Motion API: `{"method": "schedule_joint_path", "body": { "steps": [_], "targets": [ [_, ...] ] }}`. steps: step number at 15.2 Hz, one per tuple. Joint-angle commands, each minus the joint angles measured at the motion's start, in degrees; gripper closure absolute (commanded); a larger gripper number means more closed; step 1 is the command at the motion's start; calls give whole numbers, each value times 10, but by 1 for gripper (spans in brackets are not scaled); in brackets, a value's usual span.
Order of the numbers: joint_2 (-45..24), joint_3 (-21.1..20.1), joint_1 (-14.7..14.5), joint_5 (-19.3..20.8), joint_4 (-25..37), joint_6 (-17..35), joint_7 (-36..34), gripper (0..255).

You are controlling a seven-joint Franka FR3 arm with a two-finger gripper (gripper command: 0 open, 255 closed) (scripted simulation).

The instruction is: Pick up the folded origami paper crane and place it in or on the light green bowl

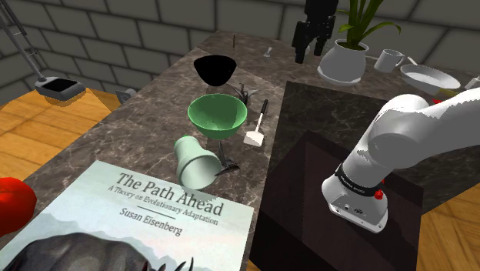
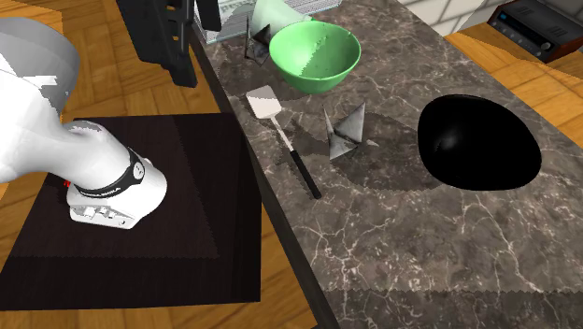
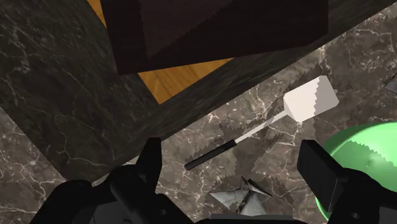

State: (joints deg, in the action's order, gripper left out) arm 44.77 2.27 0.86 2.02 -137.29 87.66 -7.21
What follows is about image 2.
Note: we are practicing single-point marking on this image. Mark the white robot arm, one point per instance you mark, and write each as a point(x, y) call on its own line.
point(41, 141)

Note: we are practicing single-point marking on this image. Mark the black glossy bowl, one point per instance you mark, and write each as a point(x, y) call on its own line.
point(478, 145)

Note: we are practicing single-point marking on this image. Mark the pale green cup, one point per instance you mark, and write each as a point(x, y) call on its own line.
point(273, 13)

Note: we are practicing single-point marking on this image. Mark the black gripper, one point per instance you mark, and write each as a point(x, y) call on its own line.
point(157, 32)

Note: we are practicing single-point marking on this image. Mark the grey origami crane figure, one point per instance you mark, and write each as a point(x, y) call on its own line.
point(259, 45)
point(350, 127)

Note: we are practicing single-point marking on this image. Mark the green bowl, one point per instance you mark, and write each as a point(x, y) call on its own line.
point(314, 59)

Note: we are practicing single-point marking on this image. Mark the black stereo receiver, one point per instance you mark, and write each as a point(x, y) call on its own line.
point(537, 27)

